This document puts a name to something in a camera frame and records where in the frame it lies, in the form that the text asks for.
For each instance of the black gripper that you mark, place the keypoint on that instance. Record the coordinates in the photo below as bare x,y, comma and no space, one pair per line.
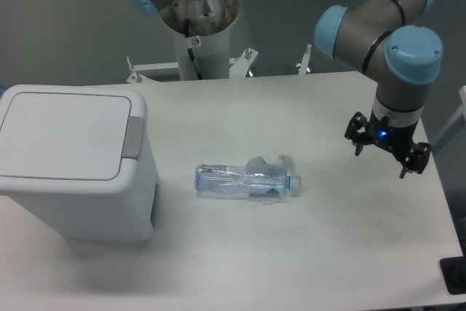
393,132

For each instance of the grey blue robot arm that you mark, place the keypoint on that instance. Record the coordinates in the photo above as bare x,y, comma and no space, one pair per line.
377,38

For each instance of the white trash can body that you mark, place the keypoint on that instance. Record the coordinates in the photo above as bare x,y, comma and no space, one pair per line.
122,208

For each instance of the white trash can lid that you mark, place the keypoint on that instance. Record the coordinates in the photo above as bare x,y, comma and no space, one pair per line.
62,136

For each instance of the crumpled clear plastic wrapper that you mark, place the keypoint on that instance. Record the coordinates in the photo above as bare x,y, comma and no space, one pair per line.
271,165

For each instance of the crushed clear plastic bottle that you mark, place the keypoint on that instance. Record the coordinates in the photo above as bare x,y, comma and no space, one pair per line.
227,182

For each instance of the grey lid push button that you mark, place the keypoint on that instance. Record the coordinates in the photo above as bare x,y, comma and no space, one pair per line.
133,138

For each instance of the white frame at right edge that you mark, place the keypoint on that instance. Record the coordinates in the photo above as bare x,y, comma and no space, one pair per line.
452,125

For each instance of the white pedestal base frame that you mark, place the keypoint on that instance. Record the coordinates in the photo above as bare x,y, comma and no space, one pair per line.
193,67

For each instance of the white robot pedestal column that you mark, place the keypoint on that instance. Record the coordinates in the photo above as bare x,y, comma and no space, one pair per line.
202,25

